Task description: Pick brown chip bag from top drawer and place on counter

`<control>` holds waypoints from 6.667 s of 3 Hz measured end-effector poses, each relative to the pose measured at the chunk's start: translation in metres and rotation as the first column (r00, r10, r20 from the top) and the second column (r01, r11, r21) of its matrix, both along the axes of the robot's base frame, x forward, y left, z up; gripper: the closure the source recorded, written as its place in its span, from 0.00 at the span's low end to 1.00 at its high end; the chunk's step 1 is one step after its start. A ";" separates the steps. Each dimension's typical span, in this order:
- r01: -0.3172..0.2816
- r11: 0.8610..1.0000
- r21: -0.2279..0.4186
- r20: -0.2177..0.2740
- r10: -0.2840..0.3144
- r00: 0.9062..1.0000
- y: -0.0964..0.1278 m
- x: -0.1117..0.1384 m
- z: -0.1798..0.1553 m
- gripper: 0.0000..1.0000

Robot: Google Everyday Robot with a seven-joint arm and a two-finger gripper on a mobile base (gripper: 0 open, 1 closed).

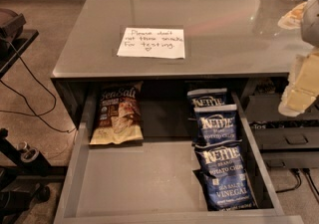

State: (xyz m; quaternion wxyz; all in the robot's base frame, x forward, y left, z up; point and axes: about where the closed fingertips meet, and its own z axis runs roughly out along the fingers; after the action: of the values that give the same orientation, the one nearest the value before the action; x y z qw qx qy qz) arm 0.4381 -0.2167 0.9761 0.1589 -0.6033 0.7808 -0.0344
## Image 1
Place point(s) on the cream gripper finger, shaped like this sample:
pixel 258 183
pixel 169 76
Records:
pixel 304 73
pixel 294 103

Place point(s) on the blue kettle chip bag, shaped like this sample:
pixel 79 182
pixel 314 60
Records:
pixel 224 176
pixel 202 98
pixel 217 124

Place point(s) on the white handwritten paper note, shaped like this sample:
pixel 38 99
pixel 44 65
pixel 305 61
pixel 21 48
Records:
pixel 152 43

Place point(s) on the brown sea salt chip bag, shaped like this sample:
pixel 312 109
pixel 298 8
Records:
pixel 118 116

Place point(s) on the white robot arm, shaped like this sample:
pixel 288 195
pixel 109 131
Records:
pixel 304 16

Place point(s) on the dark lower cabinet drawers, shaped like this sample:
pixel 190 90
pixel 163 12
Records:
pixel 291 142

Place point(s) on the blue Kettle chip bag middle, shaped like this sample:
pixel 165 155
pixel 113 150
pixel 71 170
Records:
pixel 217 124

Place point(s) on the grey open top drawer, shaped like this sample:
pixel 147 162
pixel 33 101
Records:
pixel 154 182

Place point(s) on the blue Kettle chip bag back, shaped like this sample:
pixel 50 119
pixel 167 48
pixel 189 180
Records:
pixel 202 98

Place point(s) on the blue Kettle chip bag front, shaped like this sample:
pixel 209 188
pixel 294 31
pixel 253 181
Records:
pixel 224 176

